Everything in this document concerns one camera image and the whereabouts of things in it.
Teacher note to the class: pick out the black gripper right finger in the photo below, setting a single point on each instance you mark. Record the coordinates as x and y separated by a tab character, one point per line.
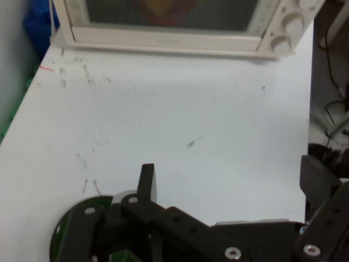
324	218

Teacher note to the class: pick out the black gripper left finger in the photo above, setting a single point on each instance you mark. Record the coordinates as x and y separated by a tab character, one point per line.
163	232

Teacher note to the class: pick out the dark green round plate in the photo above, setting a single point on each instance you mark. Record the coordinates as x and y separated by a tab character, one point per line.
58	229

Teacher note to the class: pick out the cream oven knob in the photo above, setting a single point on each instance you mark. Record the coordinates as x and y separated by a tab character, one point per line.
280	44
293	24

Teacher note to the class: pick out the green crate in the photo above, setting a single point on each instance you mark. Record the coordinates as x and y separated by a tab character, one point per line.
16	109

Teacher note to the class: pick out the cream toaster oven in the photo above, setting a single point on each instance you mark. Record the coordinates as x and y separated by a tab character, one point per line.
275	21

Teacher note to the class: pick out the red object inside oven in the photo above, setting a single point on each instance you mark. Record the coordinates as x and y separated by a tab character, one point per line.
177	16

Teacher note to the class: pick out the blue object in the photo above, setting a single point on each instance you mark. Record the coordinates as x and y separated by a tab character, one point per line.
38	27

